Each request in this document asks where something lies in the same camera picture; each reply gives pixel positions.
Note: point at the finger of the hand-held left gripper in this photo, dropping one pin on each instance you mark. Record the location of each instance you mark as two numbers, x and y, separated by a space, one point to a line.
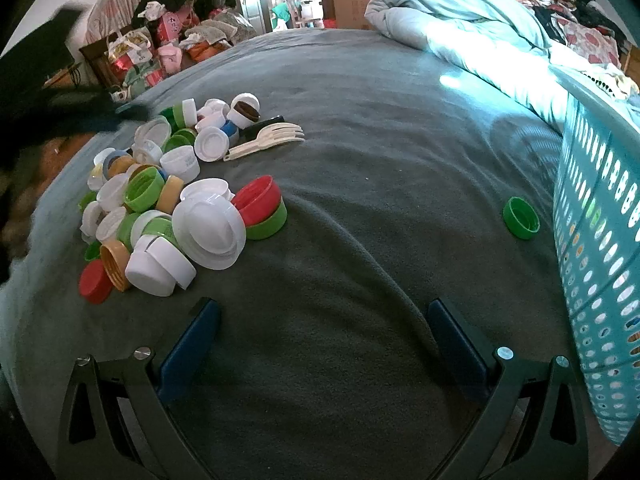
127 114

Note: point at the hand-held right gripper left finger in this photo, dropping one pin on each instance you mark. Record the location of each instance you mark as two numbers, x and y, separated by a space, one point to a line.
192 345

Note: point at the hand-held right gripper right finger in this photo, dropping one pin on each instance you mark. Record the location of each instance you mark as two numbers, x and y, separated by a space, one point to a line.
457 347

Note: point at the pile of mixed bottle caps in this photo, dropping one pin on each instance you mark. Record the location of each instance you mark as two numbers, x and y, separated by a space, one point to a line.
210 230

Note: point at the light blue perforated basket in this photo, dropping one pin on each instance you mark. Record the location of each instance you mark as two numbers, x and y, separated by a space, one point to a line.
600 260

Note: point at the dark wooden cabinet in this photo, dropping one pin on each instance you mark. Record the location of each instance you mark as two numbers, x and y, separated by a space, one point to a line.
92 60

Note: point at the heap of bags and clutter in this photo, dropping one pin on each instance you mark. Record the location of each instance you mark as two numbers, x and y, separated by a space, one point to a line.
170 25

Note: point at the black plastic utensil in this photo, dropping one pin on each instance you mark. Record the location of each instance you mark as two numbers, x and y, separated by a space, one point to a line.
252 132

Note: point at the green bottle cap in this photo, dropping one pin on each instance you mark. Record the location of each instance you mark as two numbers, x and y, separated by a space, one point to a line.
520 220

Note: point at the grey blanket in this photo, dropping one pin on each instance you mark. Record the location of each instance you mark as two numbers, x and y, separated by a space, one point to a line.
375 135

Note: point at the yellow and white cloth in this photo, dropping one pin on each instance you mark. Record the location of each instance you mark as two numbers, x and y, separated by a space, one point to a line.
615 85

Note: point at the light blue duvet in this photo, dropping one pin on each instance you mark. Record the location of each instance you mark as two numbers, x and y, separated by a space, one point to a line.
475 25

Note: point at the red floral pillow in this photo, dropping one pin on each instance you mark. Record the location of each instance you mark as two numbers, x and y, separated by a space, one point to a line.
590 40

